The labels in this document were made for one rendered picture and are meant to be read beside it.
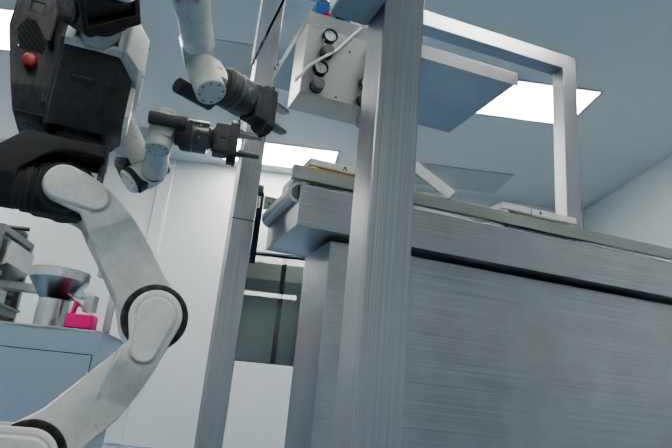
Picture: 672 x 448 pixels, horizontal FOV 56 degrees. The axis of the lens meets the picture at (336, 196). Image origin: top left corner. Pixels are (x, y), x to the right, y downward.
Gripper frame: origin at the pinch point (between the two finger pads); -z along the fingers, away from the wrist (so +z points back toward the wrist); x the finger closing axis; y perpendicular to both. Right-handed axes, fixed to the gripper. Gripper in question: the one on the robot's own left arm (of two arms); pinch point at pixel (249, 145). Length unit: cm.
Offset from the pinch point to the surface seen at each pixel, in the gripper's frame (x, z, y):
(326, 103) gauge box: -5.9, -16.5, 20.2
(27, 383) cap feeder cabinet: 64, 94, -237
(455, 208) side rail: 14, -53, 14
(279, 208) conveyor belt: 19.3, -9.2, 9.5
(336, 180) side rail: 13.2, -21.0, 18.9
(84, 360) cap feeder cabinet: 48, 66, -234
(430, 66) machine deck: -26, -45, 14
